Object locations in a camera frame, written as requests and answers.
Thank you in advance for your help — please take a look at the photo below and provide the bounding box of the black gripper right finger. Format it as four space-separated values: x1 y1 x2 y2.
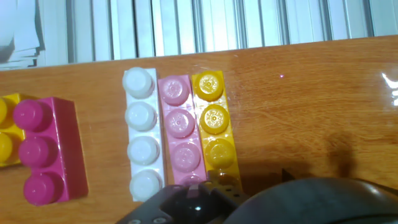
281 167 295 182

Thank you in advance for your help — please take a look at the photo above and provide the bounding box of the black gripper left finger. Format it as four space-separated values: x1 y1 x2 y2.
115 182 249 224

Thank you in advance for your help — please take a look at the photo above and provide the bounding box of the yellow four-stud brick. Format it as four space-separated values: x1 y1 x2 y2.
192 70 243 192

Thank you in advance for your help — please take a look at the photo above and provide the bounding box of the white four-stud brick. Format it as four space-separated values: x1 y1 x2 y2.
121 67 166 202

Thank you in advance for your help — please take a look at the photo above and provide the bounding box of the light pink four-stud brick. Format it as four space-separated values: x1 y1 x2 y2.
157 74 208 187

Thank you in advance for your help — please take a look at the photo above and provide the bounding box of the brown wooden board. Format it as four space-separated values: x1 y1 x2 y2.
0 34 398 224

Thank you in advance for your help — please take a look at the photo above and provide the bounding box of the magenta three-stud brick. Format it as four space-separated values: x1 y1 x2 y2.
12 96 90 207

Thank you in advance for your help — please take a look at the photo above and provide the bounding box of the yellow two-stud brick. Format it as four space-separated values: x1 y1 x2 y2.
0 93 38 168

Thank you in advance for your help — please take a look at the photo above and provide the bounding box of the white paper stack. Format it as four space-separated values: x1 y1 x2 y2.
0 0 46 69

